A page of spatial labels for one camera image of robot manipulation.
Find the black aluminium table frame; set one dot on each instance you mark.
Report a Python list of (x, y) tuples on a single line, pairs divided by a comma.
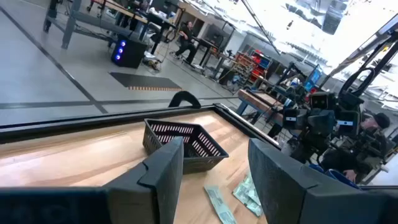
[(93, 119)]

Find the lit blue computer monitor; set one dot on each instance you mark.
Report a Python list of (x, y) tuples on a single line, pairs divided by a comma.
[(314, 77)]

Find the blue legged workbench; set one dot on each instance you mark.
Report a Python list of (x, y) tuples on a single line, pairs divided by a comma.
[(258, 99)]

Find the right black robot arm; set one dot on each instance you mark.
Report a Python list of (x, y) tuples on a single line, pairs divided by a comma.
[(351, 102)]

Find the black computer tower blue lights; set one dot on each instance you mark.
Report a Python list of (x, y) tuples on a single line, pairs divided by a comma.
[(133, 54)]

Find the person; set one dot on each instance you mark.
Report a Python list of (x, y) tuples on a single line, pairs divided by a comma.
[(367, 155), (186, 37)]

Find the grey metal frame workbench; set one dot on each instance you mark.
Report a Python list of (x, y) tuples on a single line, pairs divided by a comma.
[(71, 18)]

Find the red blue parts bin rack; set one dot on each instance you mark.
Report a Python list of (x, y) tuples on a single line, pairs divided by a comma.
[(252, 62)]

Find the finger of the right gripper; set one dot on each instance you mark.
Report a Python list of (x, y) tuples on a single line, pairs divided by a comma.
[(347, 123), (290, 119)]

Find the black slotted plastic basket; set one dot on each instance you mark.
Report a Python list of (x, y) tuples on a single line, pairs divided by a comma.
[(205, 163)]

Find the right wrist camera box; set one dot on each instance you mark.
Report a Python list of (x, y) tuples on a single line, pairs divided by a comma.
[(318, 101)]

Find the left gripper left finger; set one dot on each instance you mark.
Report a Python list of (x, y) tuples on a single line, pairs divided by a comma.
[(161, 186)]

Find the black floor mat striped edge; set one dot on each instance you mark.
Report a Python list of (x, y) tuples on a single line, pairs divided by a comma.
[(140, 80)]

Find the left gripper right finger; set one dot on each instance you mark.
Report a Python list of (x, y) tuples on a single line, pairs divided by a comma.
[(280, 193)]

